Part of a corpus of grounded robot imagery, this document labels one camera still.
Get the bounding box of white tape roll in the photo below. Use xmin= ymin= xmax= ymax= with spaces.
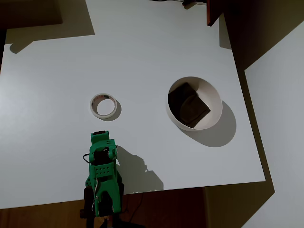
xmin=90 ymin=93 xmax=117 ymax=119

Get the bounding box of tan wooden block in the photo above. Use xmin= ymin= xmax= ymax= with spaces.
xmin=94 ymin=215 xmax=111 ymax=228

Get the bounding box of beige bowl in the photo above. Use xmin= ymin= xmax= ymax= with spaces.
xmin=165 ymin=76 xmax=223 ymax=132

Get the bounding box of dark brown cabinet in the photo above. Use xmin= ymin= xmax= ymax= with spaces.
xmin=0 ymin=0 xmax=63 ymax=29

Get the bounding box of reddish brown wooden board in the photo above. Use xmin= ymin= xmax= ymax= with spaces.
xmin=206 ymin=0 xmax=225 ymax=27

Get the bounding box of black cable under table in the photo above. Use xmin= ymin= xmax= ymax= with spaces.
xmin=128 ymin=192 xmax=144 ymax=222

